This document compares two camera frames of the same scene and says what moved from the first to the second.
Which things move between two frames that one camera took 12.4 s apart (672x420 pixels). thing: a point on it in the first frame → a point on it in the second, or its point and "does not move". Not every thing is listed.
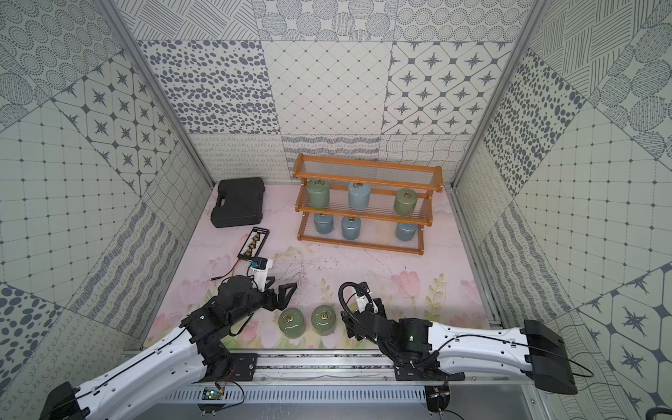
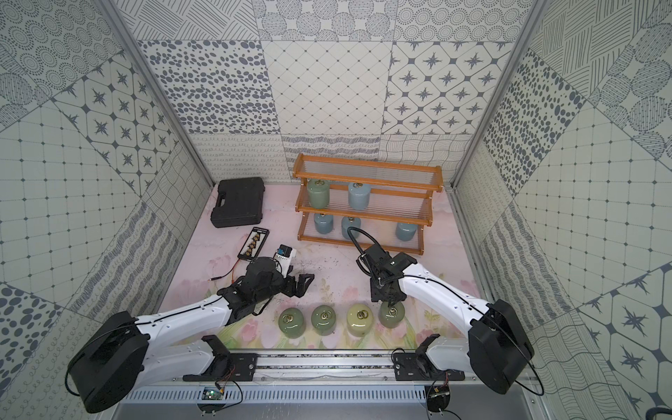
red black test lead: (227, 274) does not move
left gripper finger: (285, 292) → (304, 280)
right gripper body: (349, 323) → (379, 293)
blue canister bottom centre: (351, 227) does not move
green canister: (324, 319) does not move
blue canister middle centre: (359, 195) does not move
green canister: (292, 322) does not move
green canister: (405, 201) → (391, 317)
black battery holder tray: (254, 243) does not move
